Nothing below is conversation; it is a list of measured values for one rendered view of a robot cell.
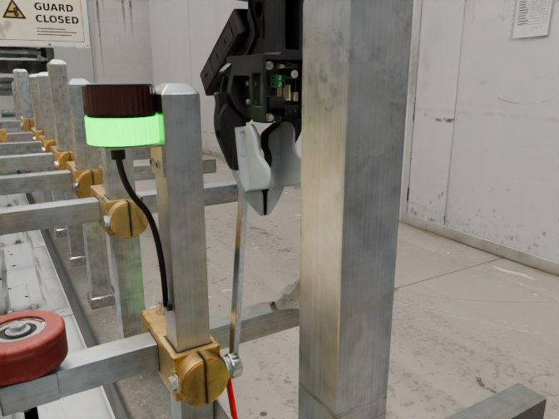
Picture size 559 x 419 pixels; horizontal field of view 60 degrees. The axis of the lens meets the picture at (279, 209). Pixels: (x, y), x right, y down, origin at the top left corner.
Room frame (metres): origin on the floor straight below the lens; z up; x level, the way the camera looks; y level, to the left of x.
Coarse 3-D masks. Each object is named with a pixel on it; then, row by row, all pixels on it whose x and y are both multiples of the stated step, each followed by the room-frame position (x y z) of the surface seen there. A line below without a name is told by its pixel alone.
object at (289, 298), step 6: (294, 282) 0.59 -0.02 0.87; (288, 288) 0.56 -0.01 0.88; (294, 288) 0.56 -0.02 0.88; (276, 294) 0.56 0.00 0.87; (282, 294) 0.55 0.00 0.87; (288, 294) 0.55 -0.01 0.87; (294, 294) 0.55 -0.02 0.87; (276, 300) 0.54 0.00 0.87; (282, 300) 0.53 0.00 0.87; (288, 300) 0.54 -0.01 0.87; (294, 300) 0.55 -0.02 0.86; (276, 306) 0.53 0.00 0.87; (282, 306) 0.53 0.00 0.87; (288, 306) 0.53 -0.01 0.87; (294, 306) 0.53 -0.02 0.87
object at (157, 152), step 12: (96, 84) 0.40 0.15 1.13; (108, 84) 0.40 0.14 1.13; (120, 84) 0.40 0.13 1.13; (132, 84) 0.40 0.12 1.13; (144, 84) 0.41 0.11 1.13; (156, 144) 0.42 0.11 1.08; (120, 156) 0.41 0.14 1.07; (156, 156) 0.43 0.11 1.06; (120, 168) 0.42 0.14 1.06; (156, 168) 0.43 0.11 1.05; (132, 192) 0.42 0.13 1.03; (144, 204) 0.43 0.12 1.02; (156, 228) 0.43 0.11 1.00; (156, 240) 0.43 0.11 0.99; (156, 252) 0.43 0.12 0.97; (168, 300) 0.43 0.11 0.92
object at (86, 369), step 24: (264, 312) 0.53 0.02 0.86; (288, 312) 0.54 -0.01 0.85; (144, 336) 0.47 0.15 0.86; (216, 336) 0.49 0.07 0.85; (240, 336) 0.51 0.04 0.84; (264, 336) 0.52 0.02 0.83; (72, 360) 0.42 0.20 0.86; (96, 360) 0.42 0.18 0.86; (120, 360) 0.44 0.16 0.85; (144, 360) 0.45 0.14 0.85; (24, 384) 0.39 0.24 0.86; (48, 384) 0.40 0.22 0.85; (72, 384) 0.41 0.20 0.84; (96, 384) 0.42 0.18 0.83; (24, 408) 0.39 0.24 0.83
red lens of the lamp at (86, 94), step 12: (84, 96) 0.40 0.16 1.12; (96, 96) 0.39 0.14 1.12; (108, 96) 0.39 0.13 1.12; (120, 96) 0.39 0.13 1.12; (132, 96) 0.40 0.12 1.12; (144, 96) 0.41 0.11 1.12; (156, 96) 0.43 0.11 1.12; (84, 108) 0.41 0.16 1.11; (96, 108) 0.39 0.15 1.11; (108, 108) 0.39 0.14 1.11; (120, 108) 0.39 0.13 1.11; (132, 108) 0.40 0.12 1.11; (144, 108) 0.40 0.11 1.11; (156, 108) 0.42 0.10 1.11
